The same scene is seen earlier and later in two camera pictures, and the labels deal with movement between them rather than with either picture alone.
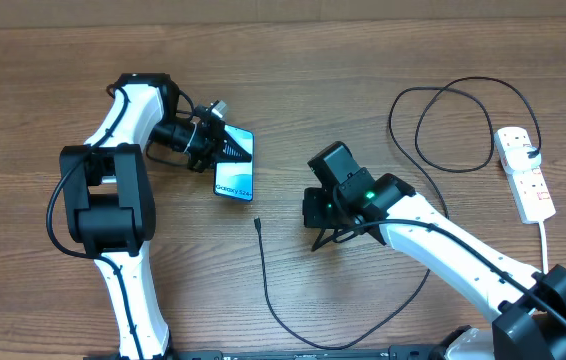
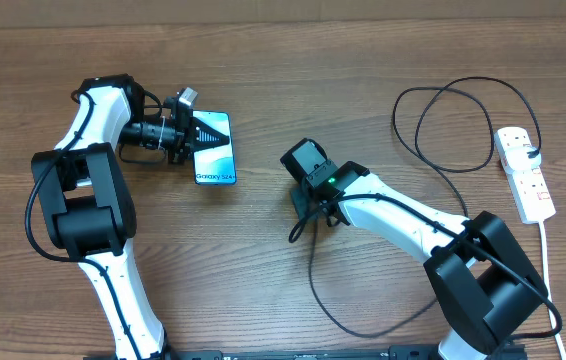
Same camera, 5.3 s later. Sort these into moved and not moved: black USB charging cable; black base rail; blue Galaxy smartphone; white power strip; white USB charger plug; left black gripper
Moved: blue Galaxy smartphone; left black gripper; black USB charging cable
Not moved: white power strip; black base rail; white USB charger plug
